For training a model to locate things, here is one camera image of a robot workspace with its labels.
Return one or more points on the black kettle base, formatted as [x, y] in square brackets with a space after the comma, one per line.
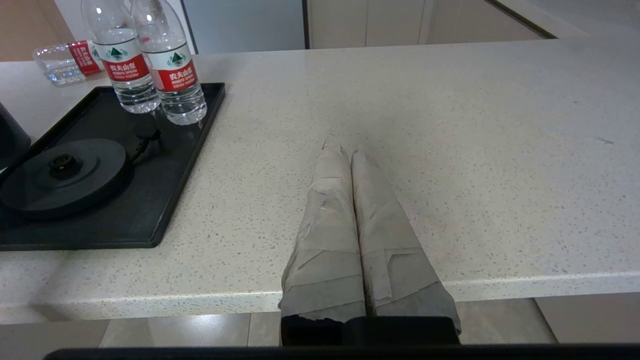
[62, 175]

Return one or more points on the beige cabinet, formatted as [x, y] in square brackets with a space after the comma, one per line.
[420, 22]

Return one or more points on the clear water bottle red label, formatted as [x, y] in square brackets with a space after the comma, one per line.
[122, 60]
[67, 61]
[175, 70]

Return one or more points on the black kettle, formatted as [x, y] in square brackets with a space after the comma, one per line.
[11, 137]

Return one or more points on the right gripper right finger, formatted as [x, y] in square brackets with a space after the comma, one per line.
[392, 255]

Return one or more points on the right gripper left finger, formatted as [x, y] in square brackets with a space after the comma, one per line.
[327, 240]

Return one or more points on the black rectangular tray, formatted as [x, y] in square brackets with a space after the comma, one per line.
[145, 190]

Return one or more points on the grey cabinet door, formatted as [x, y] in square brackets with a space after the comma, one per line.
[245, 24]

